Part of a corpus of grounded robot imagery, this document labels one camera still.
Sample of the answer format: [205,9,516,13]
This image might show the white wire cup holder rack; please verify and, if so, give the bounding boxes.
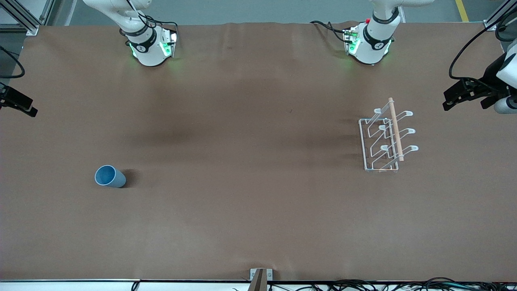
[359,97,419,173]

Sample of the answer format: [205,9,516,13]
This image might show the brown table cover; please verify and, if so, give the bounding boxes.
[0,21,517,282]

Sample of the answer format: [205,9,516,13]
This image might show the black left arm base cable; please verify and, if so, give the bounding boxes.
[310,19,350,43]

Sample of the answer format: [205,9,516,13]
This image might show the black arm base cable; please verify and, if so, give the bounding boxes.
[139,13,179,35]
[310,19,350,43]

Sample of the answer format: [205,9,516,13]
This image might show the black right arm base cable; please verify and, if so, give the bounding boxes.
[139,13,179,35]

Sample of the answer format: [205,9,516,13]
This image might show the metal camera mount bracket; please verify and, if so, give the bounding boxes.
[250,268,274,291]

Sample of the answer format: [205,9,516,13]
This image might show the blue plastic cup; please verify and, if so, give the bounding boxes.
[95,164,127,189]

